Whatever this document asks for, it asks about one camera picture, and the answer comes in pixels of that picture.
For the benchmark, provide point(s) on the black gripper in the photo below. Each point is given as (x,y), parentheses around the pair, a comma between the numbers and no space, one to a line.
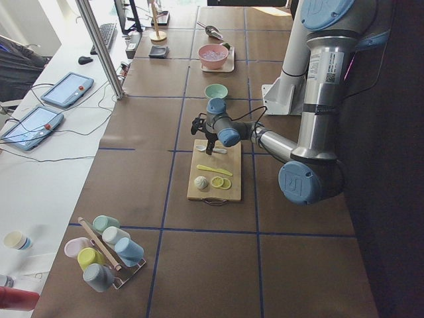
(209,136)

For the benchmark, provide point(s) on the white plastic spoon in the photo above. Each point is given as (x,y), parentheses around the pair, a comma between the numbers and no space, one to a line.
(203,148)

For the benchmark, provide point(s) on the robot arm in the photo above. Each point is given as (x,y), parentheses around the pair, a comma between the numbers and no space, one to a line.
(324,39)

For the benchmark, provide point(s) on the mint green bowl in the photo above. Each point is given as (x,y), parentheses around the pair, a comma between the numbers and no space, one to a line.
(216,90)

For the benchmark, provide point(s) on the pink bowl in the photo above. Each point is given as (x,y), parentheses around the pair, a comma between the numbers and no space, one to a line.
(212,65)

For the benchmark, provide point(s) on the pile of clear ice cubes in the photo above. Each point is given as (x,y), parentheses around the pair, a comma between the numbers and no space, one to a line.
(213,56)

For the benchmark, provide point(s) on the stainless steel ice scoop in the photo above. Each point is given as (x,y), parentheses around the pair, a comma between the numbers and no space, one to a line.
(211,31)

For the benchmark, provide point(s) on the yellow plastic knife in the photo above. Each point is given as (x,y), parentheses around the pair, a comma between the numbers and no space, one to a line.
(217,170)

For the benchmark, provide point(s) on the bamboo cutting board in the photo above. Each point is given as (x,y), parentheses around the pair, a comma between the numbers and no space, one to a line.
(230,161)

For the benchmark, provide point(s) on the lower lemon slice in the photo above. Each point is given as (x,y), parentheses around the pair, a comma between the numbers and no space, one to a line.
(217,181)

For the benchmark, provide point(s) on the lemon slice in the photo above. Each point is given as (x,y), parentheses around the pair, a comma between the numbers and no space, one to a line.
(217,181)
(226,184)

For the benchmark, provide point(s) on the upper lemon slice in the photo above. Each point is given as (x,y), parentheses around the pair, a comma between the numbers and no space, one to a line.
(226,184)

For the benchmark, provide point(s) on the cream rectangular tray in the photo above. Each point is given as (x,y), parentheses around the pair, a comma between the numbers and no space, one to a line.
(228,66)

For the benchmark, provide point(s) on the folded grey cloth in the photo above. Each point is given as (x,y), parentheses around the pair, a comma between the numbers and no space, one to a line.
(159,52)

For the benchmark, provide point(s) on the light blue cup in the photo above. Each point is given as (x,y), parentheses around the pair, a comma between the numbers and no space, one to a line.
(130,252)

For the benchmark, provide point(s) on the mint green cup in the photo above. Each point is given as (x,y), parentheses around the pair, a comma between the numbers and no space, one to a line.
(102,222)

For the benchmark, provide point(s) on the far teach pendant tablet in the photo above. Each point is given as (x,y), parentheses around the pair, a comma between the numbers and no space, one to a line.
(68,90)

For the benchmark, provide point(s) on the teach pendant tablet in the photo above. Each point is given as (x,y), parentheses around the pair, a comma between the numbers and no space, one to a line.
(68,90)
(33,128)

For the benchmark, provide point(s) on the black keyboard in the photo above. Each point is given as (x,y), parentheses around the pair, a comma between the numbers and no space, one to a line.
(108,33)

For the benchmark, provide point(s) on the black computer mouse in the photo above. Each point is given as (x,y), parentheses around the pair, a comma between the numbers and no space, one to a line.
(83,60)

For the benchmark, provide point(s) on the yellow cup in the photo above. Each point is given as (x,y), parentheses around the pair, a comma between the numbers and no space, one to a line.
(88,256)

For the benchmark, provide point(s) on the pink cup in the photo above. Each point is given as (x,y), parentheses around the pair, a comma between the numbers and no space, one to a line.
(73,247)

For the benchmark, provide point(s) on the grey cup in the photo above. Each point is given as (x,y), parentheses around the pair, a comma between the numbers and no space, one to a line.
(99,277)

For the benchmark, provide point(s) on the near teach pendant tablet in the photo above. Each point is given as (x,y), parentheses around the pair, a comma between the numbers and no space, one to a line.
(33,128)

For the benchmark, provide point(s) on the white paper cup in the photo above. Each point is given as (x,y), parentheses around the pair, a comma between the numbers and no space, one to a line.
(17,240)

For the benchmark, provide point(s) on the red bottle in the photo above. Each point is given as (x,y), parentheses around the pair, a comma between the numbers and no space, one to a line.
(15,299)

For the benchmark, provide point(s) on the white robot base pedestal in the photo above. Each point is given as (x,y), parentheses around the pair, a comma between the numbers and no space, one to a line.
(285,95)

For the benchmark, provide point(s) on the cup rack with wooden handle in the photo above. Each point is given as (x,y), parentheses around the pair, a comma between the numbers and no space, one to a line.
(121,272)

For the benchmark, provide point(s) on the aluminium frame post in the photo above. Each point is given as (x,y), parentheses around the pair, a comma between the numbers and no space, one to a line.
(100,47)

